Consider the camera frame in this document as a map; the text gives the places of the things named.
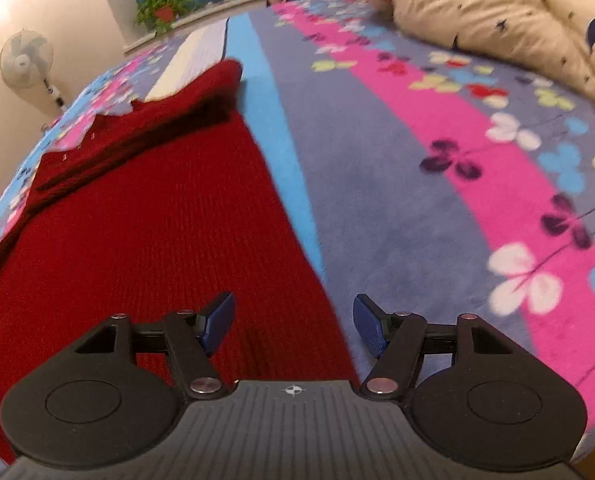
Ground floral striped bed sheet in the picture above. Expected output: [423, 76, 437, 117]
[0, 0, 595, 480]

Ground white standing fan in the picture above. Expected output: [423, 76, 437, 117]
[0, 30, 68, 113]

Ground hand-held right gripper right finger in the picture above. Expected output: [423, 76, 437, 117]
[353, 294, 521, 402]

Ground red knitted sweater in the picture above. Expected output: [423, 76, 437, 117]
[0, 59, 363, 466]

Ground potted green plant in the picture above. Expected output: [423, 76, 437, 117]
[134, 0, 198, 36]

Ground white window sill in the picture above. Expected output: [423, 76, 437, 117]
[124, 0, 351, 56]

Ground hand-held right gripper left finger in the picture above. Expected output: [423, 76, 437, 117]
[72, 291, 236, 402]

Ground cream star print quilt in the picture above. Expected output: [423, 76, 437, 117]
[347, 0, 595, 108]

